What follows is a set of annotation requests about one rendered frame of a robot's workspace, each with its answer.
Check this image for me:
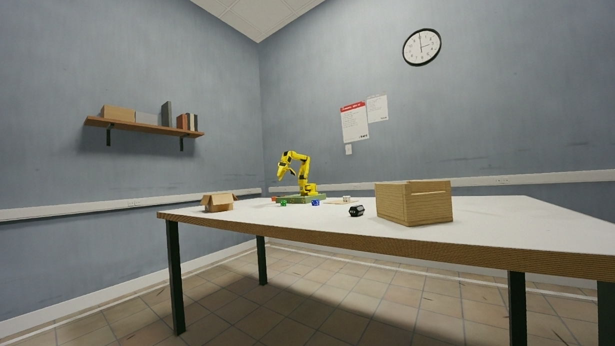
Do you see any orange digital multimeter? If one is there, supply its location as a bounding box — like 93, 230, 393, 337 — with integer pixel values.
271, 195, 287, 202

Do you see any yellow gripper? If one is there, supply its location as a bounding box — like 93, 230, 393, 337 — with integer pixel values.
277, 161, 296, 181

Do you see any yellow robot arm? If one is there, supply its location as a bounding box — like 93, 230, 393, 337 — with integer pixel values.
281, 151, 318, 196

